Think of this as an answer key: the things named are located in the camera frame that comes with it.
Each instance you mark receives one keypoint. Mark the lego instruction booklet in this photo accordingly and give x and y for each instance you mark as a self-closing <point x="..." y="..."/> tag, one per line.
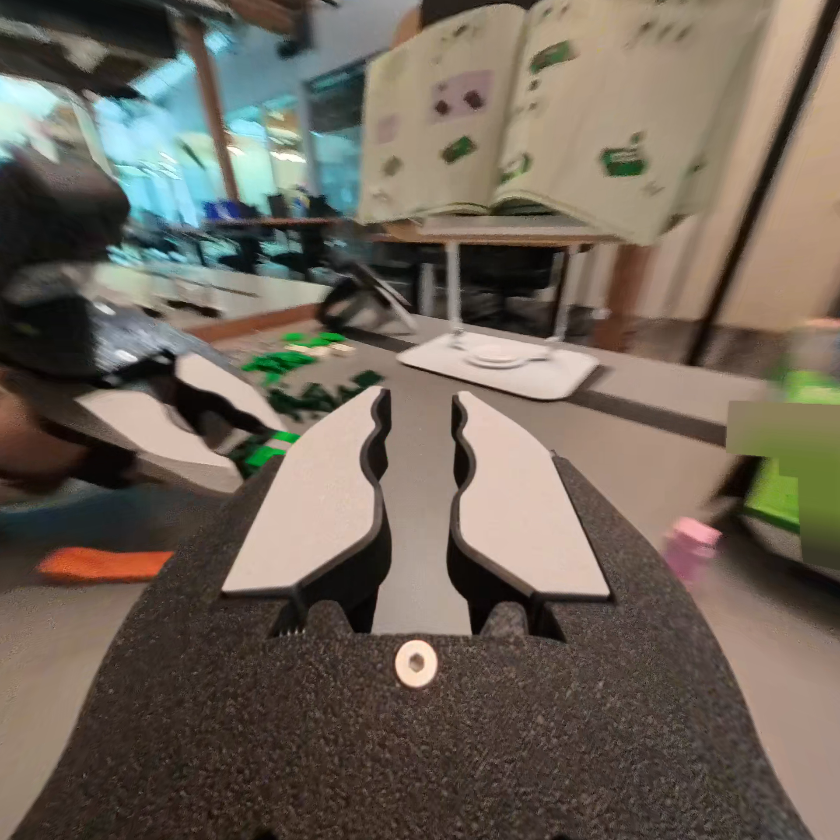
<point x="564" y="111"/>

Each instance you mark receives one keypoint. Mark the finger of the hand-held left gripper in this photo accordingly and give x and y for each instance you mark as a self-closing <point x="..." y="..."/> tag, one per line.
<point x="151" y="433"/>
<point x="223" y="387"/>

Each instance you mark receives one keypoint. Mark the bright green box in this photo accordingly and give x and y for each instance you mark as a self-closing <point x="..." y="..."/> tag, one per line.
<point x="771" y="495"/>

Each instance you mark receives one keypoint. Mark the pile of dark green lego pieces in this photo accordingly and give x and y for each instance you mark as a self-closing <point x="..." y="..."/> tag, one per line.
<point x="321" y="394"/>

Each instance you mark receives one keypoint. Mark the green lego assembly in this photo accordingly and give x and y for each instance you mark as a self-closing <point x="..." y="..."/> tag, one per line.
<point x="266" y="449"/>

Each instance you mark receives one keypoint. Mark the pink lego piece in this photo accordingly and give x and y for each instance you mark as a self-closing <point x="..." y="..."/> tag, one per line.
<point x="689" y="548"/>

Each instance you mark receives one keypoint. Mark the grey table with wooden edge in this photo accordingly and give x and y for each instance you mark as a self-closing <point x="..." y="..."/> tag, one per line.
<point x="216" y="295"/>

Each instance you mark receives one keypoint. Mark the person's left hand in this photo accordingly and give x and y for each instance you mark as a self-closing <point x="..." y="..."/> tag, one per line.
<point x="39" y="453"/>

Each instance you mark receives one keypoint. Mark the pile of bright green lego pieces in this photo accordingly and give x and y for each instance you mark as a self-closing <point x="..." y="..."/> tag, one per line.
<point x="289" y="358"/>

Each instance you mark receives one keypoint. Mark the white lego brick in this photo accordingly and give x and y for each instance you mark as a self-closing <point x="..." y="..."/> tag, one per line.
<point x="331" y="350"/>

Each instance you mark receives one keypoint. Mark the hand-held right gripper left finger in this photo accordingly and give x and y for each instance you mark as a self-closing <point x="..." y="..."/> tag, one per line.
<point x="321" y="499"/>

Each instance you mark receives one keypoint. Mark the white book stand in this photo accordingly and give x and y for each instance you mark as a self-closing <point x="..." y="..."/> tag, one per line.
<point x="499" y="367"/>

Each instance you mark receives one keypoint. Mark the black and white device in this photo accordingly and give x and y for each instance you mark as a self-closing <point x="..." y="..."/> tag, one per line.
<point x="364" y="298"/>

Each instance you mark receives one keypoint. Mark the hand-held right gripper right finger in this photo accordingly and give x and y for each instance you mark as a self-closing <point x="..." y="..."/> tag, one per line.
<point x="518" y="512"/>

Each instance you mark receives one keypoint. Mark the orange brick separator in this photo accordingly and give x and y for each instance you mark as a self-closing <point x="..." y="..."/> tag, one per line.
<point x="105" y="565"/>

